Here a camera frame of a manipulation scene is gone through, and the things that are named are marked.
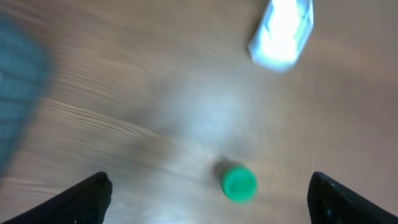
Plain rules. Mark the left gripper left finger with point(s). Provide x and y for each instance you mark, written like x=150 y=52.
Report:
x=85 y=202

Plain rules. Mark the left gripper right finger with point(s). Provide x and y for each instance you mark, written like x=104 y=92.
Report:
x=330 y=202

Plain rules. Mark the green lid jar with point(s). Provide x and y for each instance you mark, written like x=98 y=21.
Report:
x=237 y=182

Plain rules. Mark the white barcode scanner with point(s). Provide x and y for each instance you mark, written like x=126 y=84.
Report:
x=282 y=34

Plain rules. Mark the grey plastic mesh basket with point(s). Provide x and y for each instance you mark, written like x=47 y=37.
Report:
x=25 y=68

